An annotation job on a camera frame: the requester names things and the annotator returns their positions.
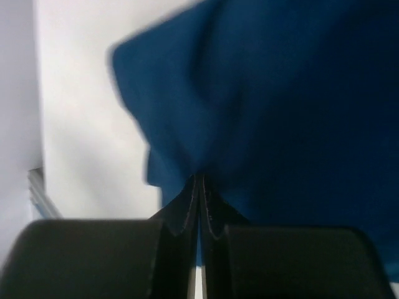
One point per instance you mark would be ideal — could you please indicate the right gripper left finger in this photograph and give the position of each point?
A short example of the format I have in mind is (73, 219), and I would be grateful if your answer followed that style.
(121, 258)

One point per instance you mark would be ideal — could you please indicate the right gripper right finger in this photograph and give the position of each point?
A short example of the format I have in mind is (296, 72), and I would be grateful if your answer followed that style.
(242, 260)

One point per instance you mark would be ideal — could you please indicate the blue t shirt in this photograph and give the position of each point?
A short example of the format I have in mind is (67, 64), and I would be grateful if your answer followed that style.
(289, 107)

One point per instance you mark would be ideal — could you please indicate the aluminium mounting rail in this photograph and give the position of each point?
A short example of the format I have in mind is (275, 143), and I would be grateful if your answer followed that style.
(41, 206)

